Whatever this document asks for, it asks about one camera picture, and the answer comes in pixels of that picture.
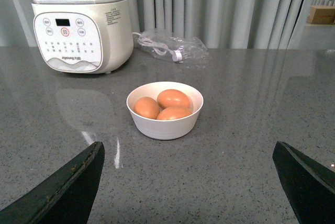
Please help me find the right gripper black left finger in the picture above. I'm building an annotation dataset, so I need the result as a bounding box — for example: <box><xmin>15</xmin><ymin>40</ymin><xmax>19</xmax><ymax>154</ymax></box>
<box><xmin>1</xmin><ymin>142</ymin><xmax>105</xmax><ymax>223</ymax></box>

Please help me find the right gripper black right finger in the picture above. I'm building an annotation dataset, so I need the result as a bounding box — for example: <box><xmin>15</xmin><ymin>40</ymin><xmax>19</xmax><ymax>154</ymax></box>
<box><xmin>272</xmin><ymin>141</ymin><xmax>334</xmax><ymax>223</ymax></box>

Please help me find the brown egg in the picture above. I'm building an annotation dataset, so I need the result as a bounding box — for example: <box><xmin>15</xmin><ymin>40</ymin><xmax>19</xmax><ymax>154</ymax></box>
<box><xmin>157</xmin><ymin>106</ymin><xmax>192</xmax><ymax>120</ymax></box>
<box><xmin>133</xmin><ymin>97</ymin><xmax>160</xmax><ymax>119</ymax></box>
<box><xmin>157</xmin><ymin>89</ymin><xmax>191</xmax><ymax>109</ymax></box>

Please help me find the brown egg in bowl back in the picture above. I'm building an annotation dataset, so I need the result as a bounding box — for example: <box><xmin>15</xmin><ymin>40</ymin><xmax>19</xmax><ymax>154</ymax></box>
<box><xmin>157</xmin><ymin>89</ymin><xmax>191</xmax><ymax>109</ymax></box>

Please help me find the cardboard box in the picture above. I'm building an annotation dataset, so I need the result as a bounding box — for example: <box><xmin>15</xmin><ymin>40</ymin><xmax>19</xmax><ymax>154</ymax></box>
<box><xmin>307</xmin><ymin>5</ymin><xmax>334</xmax><ymax>25</ymax></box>

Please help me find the white bowl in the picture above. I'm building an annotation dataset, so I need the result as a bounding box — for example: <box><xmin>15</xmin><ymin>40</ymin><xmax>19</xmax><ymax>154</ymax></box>
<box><xmin>126</xmin><ymin>82</ymin><xmax>204</xmax><ymax>140</ymax></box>

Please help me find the white soy milk maker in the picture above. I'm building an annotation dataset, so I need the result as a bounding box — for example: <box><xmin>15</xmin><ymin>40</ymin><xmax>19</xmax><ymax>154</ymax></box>
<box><xmin>32</xmin><ymin>0</ymin><xmax>133</xmax><ymax>74</ymax></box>

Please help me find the clear plastic bag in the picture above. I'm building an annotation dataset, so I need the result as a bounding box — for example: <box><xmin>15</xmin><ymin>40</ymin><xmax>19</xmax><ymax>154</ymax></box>
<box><xmin>132</xmin><ymin>29</ymin><xmax>210</xmax><ymax>65</ymax></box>

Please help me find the white power cord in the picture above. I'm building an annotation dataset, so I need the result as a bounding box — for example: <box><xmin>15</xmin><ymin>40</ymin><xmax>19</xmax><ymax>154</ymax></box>
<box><xmin>132</xmin><ymin>32</ymin><xmax>183</xmax><ymax>63</ymax></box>

